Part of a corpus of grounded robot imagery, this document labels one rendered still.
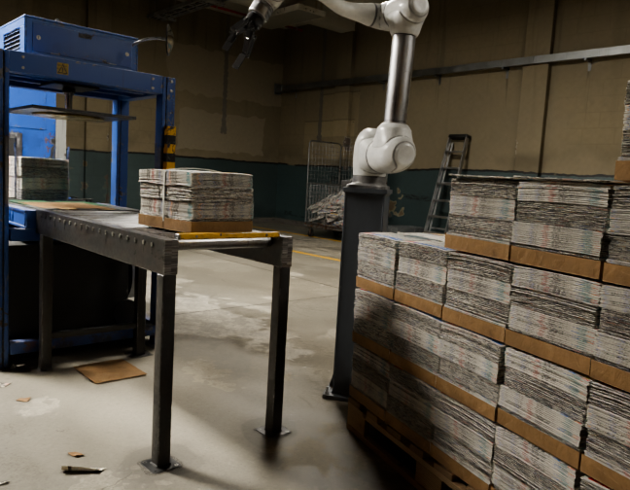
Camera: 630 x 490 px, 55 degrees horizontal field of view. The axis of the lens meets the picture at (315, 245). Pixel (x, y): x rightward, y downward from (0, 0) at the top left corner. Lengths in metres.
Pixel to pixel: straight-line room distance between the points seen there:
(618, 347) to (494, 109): 8.54
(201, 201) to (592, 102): 7.52
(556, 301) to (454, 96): 8.86
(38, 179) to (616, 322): 3.37
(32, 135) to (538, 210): 4.69
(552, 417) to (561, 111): 7.91
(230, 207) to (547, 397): 1.29
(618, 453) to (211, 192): 1.51
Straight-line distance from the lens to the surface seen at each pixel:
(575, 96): 9.32
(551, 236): 1.63
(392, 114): 2.65
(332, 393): 2.95
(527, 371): 1.72
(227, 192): 2.29
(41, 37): 3.47
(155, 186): 2.42
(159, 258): 2.09
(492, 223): 1.80
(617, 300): 1.51
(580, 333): 1.59
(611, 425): 1.57
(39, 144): 5.72
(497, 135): 9.82
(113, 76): 3.46
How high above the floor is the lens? 1.03
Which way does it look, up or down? 6 degrees down
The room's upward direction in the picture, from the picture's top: 3 degrees clockwise
